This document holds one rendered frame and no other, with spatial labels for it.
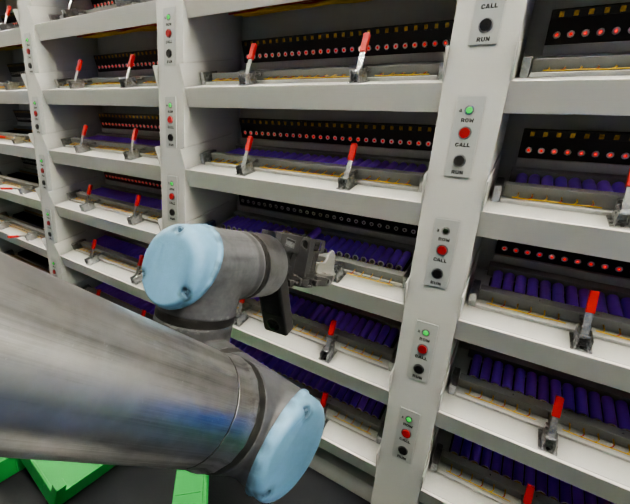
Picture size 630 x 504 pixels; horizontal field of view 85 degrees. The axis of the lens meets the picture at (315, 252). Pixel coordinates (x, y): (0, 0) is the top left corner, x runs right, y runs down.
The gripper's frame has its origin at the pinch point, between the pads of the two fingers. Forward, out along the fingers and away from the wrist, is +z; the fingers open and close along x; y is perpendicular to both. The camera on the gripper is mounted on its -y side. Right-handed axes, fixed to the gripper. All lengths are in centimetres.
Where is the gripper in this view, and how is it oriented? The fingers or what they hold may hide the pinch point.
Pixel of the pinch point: (322, 275)
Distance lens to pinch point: 68.3
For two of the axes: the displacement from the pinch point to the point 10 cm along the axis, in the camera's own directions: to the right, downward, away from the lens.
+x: -8.6, -2.1, 4.6
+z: 4.7, 0.4, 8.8
